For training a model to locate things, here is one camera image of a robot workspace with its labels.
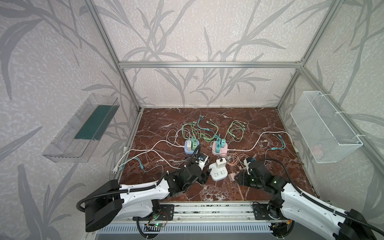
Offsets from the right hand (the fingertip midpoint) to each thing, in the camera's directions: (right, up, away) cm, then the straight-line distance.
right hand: (236, 173), depth 84 cm
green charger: (-25, +16, +7) cm, 30 cm away
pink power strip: (-6, +11, +10) cm, 16 cm away
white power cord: (-53, +11, +13) cm, 56 cm away
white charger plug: (-9, +6, -1) cm, 11 cm away
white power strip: (-11, -1, +1) cm, 11 cm away
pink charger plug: (-3, -1, -1) cm, 3 cm away
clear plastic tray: (-73, +21, -20) cm, 78 cm away
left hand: (-16, +7, -3) cm, 18 cm away
